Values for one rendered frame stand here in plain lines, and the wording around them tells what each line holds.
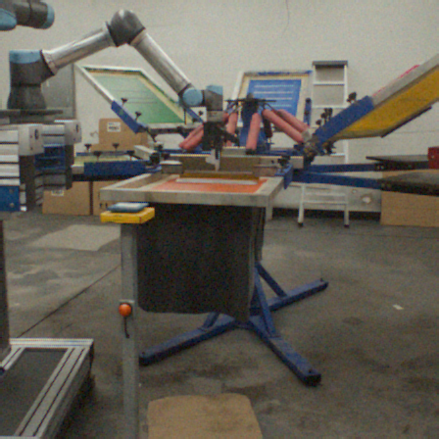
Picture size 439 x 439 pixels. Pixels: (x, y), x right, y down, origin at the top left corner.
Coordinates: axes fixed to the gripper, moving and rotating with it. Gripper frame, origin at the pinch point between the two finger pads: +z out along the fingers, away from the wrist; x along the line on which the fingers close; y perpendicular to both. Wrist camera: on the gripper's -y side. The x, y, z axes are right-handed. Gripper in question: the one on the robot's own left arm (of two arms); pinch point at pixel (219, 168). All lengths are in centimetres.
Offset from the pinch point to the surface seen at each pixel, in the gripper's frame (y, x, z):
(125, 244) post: 12, 80, 16
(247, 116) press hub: 1, -80, -21
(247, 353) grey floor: -7, -37, 101
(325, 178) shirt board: -44, -57, 11
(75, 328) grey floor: 95, -47, 101
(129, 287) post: 11, 80, 29
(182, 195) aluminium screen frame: 0, 60, 3
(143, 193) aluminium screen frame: 13, 60, 3
